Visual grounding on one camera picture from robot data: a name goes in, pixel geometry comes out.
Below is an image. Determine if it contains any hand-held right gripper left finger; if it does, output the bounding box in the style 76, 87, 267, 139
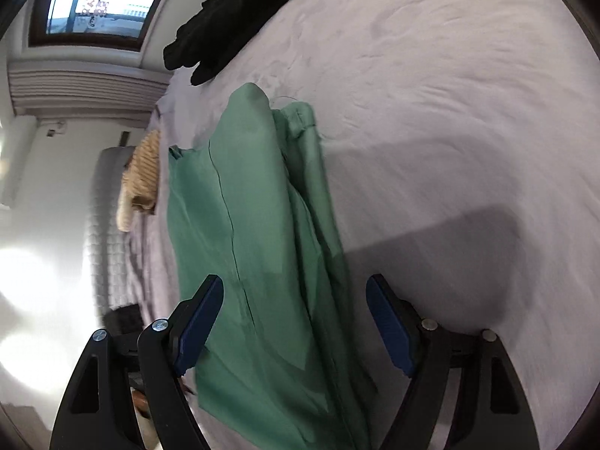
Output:
49, 274, 225, 450

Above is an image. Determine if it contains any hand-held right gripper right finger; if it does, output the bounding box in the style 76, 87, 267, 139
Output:
365, 273, 541, 450

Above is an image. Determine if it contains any green garment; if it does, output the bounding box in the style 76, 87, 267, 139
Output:
165, 82, 378, 450

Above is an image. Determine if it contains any grey textured blanket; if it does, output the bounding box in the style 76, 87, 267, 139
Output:
85, 147, 144, 312

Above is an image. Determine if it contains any tan knitted garment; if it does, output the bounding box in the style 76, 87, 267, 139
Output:
116, 130, 163, 234

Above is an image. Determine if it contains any lilac bedsheet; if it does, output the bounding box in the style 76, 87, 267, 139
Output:
126, 0, 600, 450

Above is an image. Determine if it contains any ribbed white window ledge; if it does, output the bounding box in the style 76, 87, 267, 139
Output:
7, 57, 172, 128

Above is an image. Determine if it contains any black garment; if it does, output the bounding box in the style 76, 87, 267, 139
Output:
162, 0, 339, 87

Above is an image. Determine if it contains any dark framed window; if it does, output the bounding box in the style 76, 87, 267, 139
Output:
27, 0, 183, 53

